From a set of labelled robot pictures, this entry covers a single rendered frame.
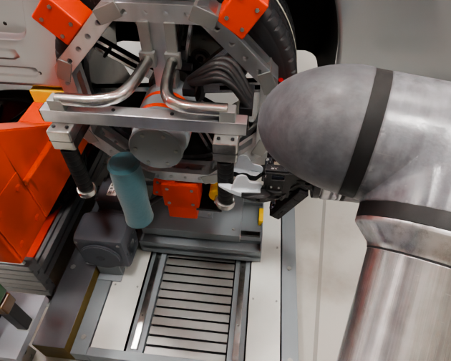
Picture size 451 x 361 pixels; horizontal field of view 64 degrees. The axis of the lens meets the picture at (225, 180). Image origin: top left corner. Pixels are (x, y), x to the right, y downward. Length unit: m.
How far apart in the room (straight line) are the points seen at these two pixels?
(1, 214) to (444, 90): 0.95
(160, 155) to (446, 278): 0.68
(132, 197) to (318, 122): 0.81
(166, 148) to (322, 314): 1.00
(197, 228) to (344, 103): 1.21
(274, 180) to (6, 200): 0.68
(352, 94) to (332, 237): 1.49
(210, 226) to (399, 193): 1.20
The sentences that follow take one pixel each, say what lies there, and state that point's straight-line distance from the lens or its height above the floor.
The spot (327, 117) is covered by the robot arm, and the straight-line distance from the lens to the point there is 0.30.
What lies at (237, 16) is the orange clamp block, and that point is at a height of 1.10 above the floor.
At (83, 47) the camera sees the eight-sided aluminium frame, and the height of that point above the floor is 1.02.
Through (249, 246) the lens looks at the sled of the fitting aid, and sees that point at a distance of 1.50.
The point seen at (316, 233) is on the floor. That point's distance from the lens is 1.76.
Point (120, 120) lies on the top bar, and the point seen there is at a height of 0.97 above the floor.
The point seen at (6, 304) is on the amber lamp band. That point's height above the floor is 0.60.
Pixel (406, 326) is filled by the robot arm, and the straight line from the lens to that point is 0.30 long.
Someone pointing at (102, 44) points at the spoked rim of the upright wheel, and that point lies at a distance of 1.04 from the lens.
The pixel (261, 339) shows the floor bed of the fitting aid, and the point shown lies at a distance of 1.42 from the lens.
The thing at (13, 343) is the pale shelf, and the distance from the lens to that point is 1.16.
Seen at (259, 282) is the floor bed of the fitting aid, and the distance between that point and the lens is 1.50.
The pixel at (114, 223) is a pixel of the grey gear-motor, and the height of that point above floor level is 0.41.
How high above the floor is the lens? 1.42
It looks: 48 degrees down
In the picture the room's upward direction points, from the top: straight up
